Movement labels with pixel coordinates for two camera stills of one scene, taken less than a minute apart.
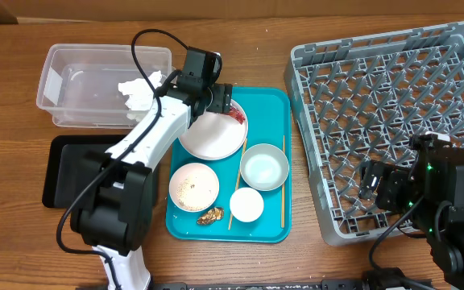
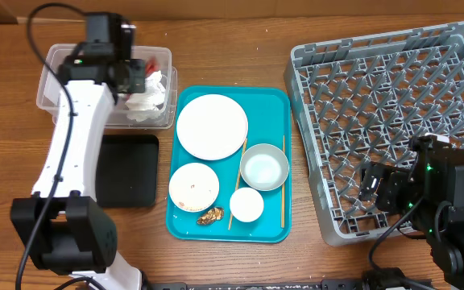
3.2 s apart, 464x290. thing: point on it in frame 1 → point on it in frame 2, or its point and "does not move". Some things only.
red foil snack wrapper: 237,114 → 151,65
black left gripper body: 219,99 → 136,76
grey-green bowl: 264,167 does not move
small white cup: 246,205 does not move
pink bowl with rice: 194,187 does not move
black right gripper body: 379,182 does not move
